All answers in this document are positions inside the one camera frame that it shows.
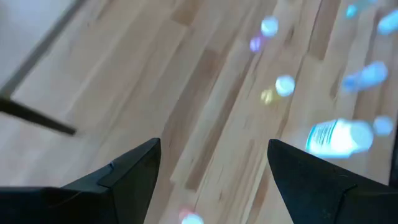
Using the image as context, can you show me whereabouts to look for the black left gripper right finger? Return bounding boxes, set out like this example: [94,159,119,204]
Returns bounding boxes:
[267,138,398,224]

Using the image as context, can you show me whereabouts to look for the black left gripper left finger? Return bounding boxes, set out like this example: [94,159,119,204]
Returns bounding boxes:
[0,138,162,224]

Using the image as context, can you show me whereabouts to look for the square white labelled medicine bottle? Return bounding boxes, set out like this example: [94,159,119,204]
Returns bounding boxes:
[305,118,375,159]

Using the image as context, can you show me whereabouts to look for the teal pill bottle white cap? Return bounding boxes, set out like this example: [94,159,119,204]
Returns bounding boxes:
[341,60,389,94]
[372,114,395,137]

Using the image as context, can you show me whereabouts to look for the yellow pill bottle white cap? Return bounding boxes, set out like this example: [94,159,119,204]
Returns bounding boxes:
[260,74,296,106]

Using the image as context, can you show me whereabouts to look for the wooden shelf black metal legs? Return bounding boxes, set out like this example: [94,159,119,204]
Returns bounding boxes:
[0,0,88,137]

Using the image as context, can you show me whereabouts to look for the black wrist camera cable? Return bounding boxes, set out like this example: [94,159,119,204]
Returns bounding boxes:
[388,124,398,188]

